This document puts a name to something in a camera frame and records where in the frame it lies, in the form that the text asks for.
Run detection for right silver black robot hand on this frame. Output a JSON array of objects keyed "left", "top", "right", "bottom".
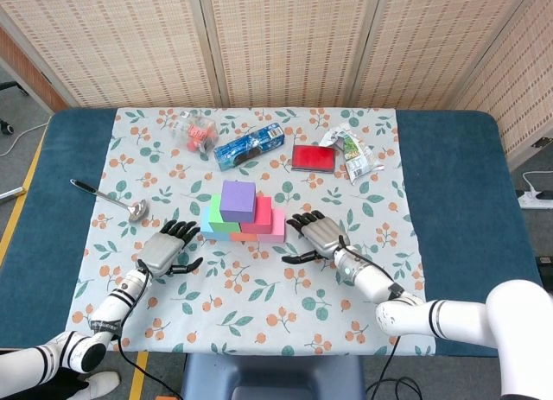
[{"left": 281, "top": 210, "right": 351, "bottom": 265}]

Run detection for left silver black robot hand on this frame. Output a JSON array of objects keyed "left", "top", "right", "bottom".
[{"left": 137, "top": 219, "right": 204, "bottom": 279}]

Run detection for pink foam block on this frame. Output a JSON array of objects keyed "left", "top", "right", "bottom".
[{"left": 257, "top": 208, "right": 287, "bottom": 244}]

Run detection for light blue foam block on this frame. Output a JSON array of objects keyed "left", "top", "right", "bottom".
[{"left": 200, "top": 206, "right": 232, "bottom": 241}]

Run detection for green foam block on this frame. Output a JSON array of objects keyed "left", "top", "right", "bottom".
[{"left": 208, "top": 194, "right": 242, "bottom": 234}]

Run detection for magenta red foam block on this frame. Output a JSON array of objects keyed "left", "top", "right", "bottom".
[{"left": 240, "top": 195, "right": 273, "bottom": 236}]

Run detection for purple foam block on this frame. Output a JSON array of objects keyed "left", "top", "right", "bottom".
[{"left": 219, "top": 180, "right": 257, "bottom": 224}]

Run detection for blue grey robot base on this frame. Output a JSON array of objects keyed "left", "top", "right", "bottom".
[{"left": 181, "top": 354, "right": 368, "bottom": 400}]

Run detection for floral fruit print tablecloth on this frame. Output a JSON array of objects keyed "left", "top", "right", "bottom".
[{"left": 60, "top": 107, "right": 436, "bottom": 357}]

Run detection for flat red case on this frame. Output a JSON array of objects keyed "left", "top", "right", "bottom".
[{"left": 291, "top": 143, "right": 338, "bottom": 174}]

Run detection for crumpled green white snack packet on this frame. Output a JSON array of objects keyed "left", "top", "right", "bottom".
[{"left": 319, "top": 123, "right": 385, "bottom": 186}]

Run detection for blue cookie box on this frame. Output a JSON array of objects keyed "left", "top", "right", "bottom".
[{"left": 213, "top": 123, "right": 286, "bottom": 172}]

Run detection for clear bag red contents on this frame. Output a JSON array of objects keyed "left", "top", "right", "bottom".
[{"left": 168, "top": 109, "right": 219, "bottom": 154}]

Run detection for white shoe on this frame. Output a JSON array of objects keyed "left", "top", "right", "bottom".
[{"left": 73, "top": 370, "right": 121, "bottom": 400}]

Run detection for black trouser leg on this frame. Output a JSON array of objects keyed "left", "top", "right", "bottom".
[{"left": 0, "top": 365, "right": 92, "bottom": 400}]

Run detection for black office chair base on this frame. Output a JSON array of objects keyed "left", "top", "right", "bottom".
[{"left": 0, "top": 80, "right": 29, "bottom": 137}]

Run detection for bamboo folding screen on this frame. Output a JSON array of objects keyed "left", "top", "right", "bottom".
[{"left": 0, "top": 0, "right": 553, "bottom": 170}]

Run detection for white power strip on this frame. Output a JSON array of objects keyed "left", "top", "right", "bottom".
[{"left": 518, "top": 190, "right": 553, "bottom": 210}]

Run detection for black equipment box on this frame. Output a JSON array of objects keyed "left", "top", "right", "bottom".
[{"left": 535, "top": 255, "right": 553, "bottom": 289}]

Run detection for metal ladle black handle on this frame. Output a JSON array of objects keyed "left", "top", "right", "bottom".
[{"left": 69, "top": 179, "right": 149, "bottom": 223}]

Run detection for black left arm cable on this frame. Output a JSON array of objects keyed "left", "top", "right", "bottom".
[{"left": 116, "top": 259, "right": 185, "bottom": 400}]

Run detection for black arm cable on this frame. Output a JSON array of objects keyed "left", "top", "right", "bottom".
[
  {"left": 339, "top": 234, "right": 423, "bottom": 400},
  {"left": 116, "top": 259, "right": 185, "bottom": 400}
]

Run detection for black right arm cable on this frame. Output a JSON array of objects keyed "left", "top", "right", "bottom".
[{"left": 339, "top": 234, "right": 423, "bottom": 400}]

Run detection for white floor cable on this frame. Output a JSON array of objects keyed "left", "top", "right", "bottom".
[{"left": 0, "top": 122, "right": 48, "bottom": 158}]

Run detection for white charger cable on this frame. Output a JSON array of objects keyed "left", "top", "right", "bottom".
[{"left": 522, "top": 170, "right": 553, "bottom": 194}]

